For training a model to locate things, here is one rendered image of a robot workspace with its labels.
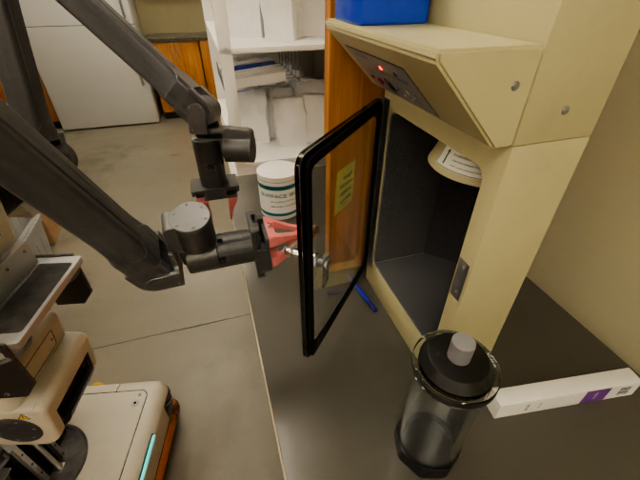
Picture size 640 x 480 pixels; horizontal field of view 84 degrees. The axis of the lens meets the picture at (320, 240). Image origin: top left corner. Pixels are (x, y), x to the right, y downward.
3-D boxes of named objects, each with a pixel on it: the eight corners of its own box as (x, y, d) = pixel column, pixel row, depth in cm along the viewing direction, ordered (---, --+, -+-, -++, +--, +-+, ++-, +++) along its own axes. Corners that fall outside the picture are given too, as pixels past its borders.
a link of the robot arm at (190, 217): (145, 249, 60) (148, 293, 55) (119, 204, 51) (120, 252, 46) (217, 234, 63) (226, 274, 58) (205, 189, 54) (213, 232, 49)
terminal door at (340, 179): (366, 266, 87) (383, 95, 64) (307, 362, 65) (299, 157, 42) (363, 265, 88) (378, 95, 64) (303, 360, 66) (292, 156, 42)
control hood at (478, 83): (385, 82, 64) (391, 16, 58) (513, 148, 39) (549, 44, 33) (324, 86, 61) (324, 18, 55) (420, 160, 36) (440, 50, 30)
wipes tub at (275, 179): (295, 197, 125) (293, 157, 116) (305, 216, 115) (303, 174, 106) (258, 203, 122) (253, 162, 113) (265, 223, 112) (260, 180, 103)
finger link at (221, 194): (242, 224, 84) (236, 189, 78) (210, 229, 82) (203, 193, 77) (238, 210, 89) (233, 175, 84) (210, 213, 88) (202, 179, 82)
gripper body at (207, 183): (240, 192, 79) (235, 162, 75) (192, 200, 77) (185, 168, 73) (236, 180, 84) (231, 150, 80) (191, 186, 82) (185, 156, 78)
